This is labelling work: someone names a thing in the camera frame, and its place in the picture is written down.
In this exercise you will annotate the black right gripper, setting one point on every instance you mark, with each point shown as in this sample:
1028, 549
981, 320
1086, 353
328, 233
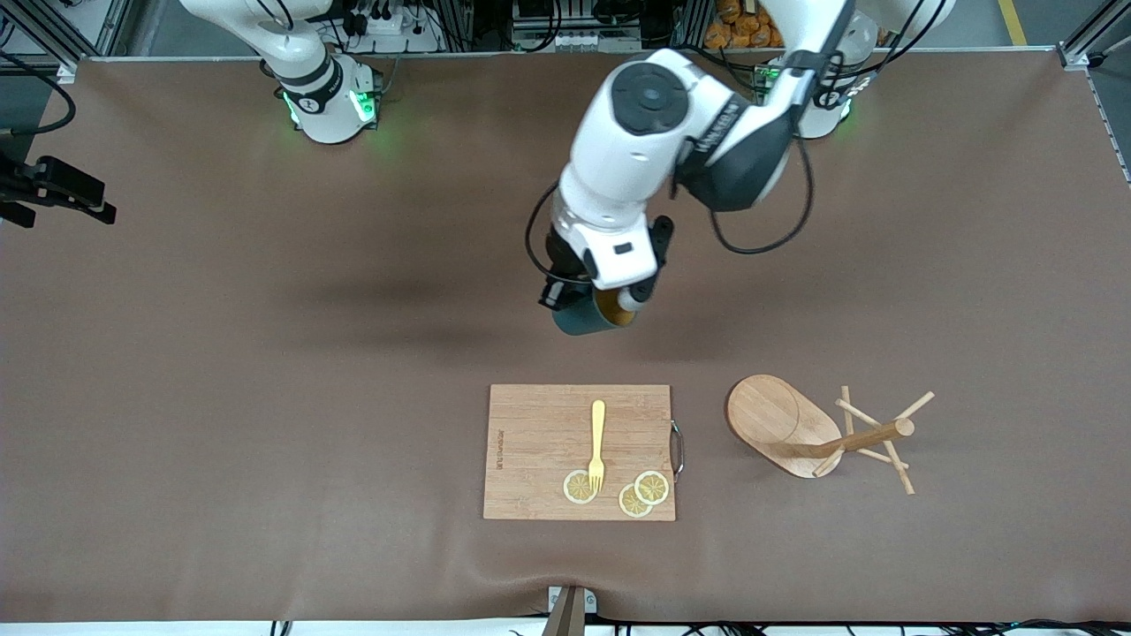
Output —
55, 181

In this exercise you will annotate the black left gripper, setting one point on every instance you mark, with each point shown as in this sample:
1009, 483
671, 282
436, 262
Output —
562, 264

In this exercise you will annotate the teal mug yellow inside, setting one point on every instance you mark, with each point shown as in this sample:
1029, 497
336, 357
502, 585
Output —
579, 320

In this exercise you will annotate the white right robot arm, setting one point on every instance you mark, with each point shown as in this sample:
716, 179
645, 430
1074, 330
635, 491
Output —
327, 106

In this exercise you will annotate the wooden mug tree rack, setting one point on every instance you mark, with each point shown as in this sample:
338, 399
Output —
778, 424

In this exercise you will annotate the yellow plastic fork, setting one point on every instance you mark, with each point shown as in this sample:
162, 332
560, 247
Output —
598, 424

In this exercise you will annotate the wooden cutting board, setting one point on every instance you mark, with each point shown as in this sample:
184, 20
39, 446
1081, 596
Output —
539, 442

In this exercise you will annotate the lemon slice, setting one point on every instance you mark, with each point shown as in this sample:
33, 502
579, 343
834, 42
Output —
631, 505
574, 488
654, 488

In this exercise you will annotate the long white power strip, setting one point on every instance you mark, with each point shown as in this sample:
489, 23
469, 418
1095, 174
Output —
574, 41

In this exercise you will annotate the orange snack bag pile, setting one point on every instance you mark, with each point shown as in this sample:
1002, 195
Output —
729, 31

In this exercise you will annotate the brown table cover mat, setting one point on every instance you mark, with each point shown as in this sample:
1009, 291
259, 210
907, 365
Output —
265, 530

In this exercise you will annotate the aluminium frame post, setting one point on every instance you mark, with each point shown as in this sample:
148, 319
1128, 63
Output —
110, 22
1074, 55

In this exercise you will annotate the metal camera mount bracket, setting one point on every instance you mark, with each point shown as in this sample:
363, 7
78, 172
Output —
565, 618

